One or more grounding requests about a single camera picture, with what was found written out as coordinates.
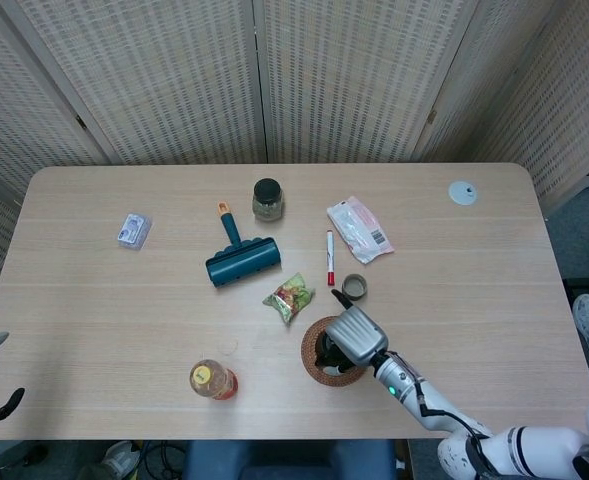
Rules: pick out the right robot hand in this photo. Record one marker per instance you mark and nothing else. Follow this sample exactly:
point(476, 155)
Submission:
point(359, 335)

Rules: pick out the black teapot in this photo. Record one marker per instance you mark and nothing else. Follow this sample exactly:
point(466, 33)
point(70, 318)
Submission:
point(331, 359)

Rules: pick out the brown woven coaster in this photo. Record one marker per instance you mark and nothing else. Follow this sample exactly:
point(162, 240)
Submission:
point(308, 360)

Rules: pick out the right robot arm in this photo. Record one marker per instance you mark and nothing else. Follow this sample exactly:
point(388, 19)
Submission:
point(439, 410)

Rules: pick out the white round table grommet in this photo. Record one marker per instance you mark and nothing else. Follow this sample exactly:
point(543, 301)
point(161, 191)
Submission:
point(462, 193)

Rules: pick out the green snack bag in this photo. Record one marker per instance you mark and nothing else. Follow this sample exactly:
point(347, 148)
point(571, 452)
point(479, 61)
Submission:
point(289, 297)

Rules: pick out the white marker with red cap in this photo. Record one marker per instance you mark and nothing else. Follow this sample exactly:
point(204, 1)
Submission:
point(331, 255)

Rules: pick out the white pink plastic packet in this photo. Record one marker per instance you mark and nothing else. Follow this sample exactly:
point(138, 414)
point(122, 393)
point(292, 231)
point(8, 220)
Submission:
point(359, 230)

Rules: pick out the teal lint roller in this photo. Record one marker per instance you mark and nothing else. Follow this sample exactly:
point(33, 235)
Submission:
point(244, 265)

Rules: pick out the orange drink bottle yellow cap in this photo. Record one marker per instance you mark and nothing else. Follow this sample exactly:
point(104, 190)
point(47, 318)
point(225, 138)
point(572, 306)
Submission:
point(214, 381)

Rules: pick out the grey sneaker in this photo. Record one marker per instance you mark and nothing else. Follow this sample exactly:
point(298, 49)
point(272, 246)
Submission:
point(121, 457)

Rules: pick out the glass jar with black lid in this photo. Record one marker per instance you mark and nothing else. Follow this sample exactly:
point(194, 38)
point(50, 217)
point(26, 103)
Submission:
point(267, 200)

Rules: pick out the brass screen hinge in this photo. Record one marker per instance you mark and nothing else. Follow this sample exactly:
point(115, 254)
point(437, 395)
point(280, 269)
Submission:
point(432, 118)
point(81, 122)

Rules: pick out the small clear plastic box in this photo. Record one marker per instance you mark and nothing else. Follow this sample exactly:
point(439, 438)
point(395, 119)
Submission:
point(134, 231)

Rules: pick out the woven folding screen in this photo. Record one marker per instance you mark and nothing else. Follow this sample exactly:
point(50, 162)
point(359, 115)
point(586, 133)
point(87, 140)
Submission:
point(174, 75)

